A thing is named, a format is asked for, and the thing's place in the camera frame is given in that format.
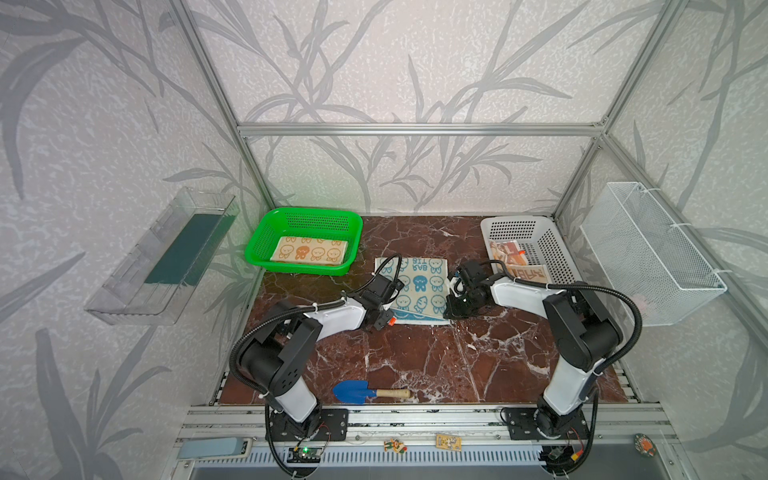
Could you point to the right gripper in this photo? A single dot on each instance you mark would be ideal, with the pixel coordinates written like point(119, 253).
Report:
point(459, 294)

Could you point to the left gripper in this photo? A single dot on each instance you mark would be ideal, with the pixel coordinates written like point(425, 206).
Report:
point(384, 297)

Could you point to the blue patterned towel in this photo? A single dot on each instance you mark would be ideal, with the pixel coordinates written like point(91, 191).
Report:
point(422, 300)

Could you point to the green plastic basket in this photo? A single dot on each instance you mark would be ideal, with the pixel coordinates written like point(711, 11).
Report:
point(304, 222)

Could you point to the white plastic basket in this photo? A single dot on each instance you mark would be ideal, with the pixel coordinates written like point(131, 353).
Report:
point(541, 239)

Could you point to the orange patterned towel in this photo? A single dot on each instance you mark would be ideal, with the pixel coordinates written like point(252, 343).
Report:
point(515, 258)
point(309, 251)

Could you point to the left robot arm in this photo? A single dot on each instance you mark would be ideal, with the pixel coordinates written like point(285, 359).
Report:
point(271, 358)

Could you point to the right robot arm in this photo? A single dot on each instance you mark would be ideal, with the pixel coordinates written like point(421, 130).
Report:
point(593, 327)

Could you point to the small yellow circuit board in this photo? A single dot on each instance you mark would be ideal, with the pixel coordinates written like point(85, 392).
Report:
point(448, 442)

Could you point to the small orange green trinket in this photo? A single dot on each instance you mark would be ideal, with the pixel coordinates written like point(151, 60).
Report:
point(396, 446)

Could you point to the green led circuit board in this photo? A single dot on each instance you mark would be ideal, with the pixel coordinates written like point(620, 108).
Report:
point(304, 455)

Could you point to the round orange gadget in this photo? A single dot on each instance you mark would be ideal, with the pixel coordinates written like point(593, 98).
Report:
point(644, 446)

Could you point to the grey flat device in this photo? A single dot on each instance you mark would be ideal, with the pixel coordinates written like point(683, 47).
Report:
point(215, 448)

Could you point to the blue trowel wooden handle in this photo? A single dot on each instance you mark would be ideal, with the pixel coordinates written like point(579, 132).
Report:
point(357, 392)

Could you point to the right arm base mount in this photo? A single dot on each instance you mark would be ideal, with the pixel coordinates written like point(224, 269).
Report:
point(540, 423)

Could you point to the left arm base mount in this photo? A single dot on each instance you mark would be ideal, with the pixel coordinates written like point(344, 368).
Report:
point(323, 424)

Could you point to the pink object in wire basket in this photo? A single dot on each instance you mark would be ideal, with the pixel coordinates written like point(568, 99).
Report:
point(641, 303)

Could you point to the right controller board with wires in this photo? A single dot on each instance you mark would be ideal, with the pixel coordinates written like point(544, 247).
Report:
point(561, 458)

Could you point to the white wire wall basket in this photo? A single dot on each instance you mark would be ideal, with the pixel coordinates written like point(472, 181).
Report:
point(642, 250)

